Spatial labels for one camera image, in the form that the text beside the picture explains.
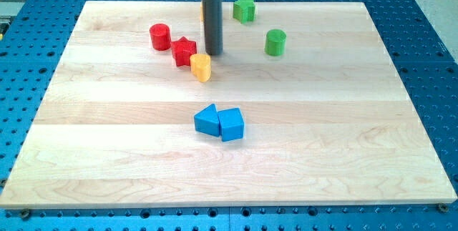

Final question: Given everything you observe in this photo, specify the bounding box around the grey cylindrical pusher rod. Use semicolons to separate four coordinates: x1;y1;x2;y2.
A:
202;0;223;55

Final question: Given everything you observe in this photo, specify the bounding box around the green star block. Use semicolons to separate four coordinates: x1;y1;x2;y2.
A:
233;0;255;24

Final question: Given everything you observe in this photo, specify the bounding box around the red star block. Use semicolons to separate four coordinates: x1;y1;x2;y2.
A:
171;36;197;67

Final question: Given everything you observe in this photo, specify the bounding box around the yellow block behind rod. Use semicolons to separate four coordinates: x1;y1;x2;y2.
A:
200;3;204;22

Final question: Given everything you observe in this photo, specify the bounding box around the red cylinder block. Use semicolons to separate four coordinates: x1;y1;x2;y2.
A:
150;23;171;51

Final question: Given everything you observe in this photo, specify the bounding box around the yellow heart block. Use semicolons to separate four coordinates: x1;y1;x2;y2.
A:
190;54;212;82

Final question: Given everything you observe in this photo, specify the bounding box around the green cylinder block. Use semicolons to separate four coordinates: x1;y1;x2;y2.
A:
264;29;286;56

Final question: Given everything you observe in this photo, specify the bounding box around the blue triangle block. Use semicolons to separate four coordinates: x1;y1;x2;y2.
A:
194;104;220;137

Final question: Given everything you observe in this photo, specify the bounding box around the blue cube block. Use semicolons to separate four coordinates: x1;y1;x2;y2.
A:
218;108;245;142

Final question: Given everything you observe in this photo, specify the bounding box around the light wooden board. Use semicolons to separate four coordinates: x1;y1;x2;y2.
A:
1;1;457;209

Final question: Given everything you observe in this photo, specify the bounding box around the left front board clamp screw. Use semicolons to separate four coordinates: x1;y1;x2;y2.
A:
19;209;31;220

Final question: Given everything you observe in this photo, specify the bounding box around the board clamp screw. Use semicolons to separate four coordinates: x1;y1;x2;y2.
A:
19;209;31;220
437;203;449;213

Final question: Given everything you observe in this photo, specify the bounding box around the right front board clamp screw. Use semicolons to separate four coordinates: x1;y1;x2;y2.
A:
437;203;449;213

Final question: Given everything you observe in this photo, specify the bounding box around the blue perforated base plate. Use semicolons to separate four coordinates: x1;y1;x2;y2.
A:
1;0;457;230

